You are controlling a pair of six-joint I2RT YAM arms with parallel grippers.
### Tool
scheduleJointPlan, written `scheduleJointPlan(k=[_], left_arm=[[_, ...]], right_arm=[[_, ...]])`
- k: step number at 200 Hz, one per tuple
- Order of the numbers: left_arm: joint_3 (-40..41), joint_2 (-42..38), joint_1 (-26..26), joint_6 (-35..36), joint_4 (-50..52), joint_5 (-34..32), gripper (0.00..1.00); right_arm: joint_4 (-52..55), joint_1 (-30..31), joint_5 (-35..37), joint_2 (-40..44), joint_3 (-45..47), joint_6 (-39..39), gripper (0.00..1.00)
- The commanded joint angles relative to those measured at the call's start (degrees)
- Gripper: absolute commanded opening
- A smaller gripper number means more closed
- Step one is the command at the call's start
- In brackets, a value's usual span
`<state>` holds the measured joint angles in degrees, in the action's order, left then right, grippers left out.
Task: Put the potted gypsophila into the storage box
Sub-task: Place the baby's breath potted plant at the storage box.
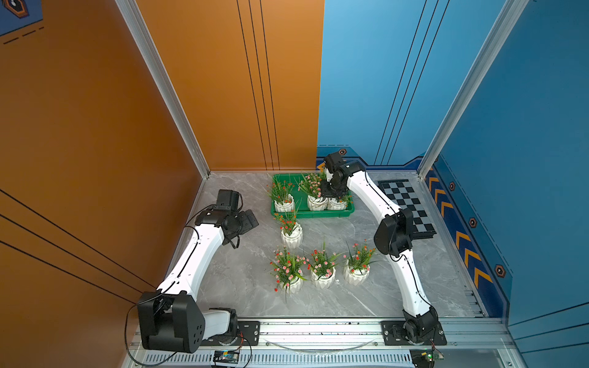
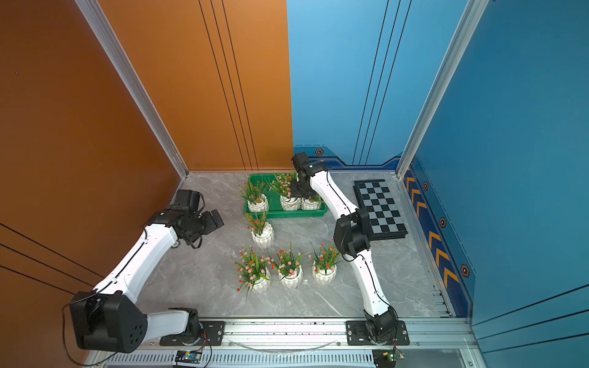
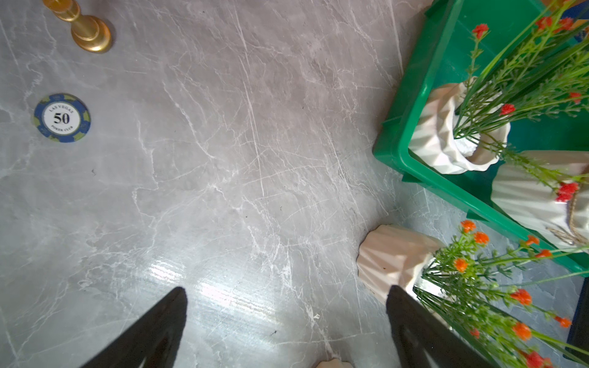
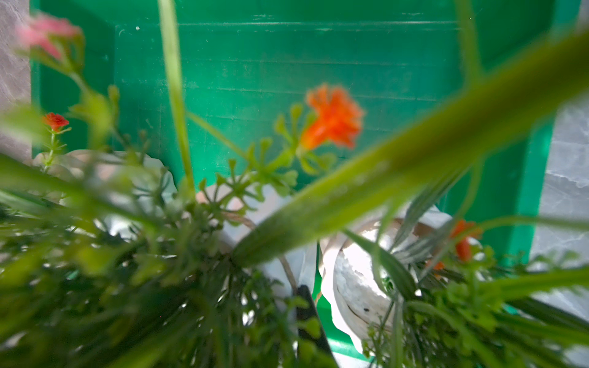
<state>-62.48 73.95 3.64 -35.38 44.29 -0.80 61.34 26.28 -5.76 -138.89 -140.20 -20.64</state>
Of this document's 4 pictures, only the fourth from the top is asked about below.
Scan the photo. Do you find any pink flower pot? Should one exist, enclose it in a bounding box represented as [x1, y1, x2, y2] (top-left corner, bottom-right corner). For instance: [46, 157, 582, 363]
[0, 0, 589, 368]

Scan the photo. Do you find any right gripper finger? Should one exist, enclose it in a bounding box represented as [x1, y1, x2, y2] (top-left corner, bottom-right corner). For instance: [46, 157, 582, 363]
[296, 285, 338, 368]

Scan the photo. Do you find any orange flower pot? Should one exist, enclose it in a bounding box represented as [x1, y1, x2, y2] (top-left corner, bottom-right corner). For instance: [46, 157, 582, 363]
[319, 201, 589, 368]

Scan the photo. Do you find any green plastic storage tray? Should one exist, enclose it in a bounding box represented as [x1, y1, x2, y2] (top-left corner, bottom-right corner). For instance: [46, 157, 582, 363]
[29, 0, 581, 364]

